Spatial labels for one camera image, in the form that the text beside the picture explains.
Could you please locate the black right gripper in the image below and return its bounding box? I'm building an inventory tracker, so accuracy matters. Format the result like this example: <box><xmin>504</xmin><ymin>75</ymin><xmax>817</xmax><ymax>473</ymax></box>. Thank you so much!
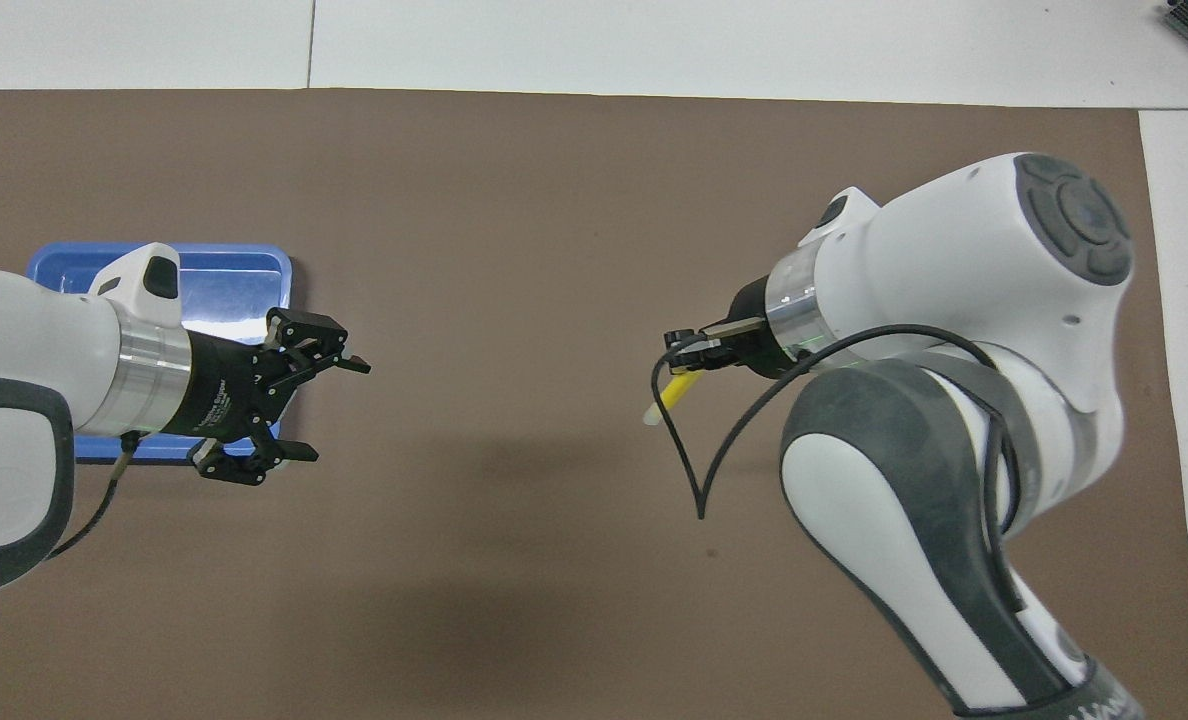
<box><xmin>662</xmin><ymin>274</ymin><xmax>807</xmax><ymax>381</ymax></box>

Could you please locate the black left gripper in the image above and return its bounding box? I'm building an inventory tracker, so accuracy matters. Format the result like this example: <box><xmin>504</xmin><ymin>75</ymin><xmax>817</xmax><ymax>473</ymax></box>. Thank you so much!
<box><xmin>167</xmin><ymin>307</ymin><xmax>373</xmax><ymax>489</ymax></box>

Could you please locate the yellow marker pen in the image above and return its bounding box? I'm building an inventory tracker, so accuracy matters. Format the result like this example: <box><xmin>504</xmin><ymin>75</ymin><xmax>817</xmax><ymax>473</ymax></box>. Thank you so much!
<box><xmin>642</xmin><ymin>370</ymin><xmax>701</xmax><ymax>429</ymax></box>

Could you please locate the blue plastic tray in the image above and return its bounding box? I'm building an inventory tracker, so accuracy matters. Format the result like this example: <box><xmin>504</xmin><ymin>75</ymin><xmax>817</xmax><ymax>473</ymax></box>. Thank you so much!
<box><xmin>26</xmin><ymin>242</ymin><xmax>295</xmax><ymax>463</ymax></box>

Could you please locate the brown table mat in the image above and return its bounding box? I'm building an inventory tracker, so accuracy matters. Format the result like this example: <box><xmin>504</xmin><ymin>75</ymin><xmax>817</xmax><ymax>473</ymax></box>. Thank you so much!
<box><xmin>0</xmin><ymin>88</ymin><xmax>1188</xmax><ymax>720</ymax></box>

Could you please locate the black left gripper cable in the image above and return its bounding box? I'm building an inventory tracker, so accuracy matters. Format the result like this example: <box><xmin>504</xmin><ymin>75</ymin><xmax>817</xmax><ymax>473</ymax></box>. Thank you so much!
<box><xmin>44</xmin><ymin>430</ymin><xmax>145</xmax><ymax>561</ymax></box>

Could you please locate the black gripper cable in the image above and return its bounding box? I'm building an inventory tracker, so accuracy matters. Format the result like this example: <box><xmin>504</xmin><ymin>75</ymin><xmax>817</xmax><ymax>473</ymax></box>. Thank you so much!
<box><xmin>44</xmin><ymin>430</ymin><xmax>145</xmax><ymax>561</ymax></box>
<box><xmin>650</xmin><ymin>315</ymin><xmax>1025</xmax><ymax>546</ymax></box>

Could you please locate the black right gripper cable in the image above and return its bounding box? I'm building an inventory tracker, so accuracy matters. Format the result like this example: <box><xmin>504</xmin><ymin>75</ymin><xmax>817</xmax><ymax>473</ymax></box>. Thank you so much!
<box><xmin>650</xmin><ymin>315</ymin><xmax>1025</xmax><ymax>546</ymax></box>

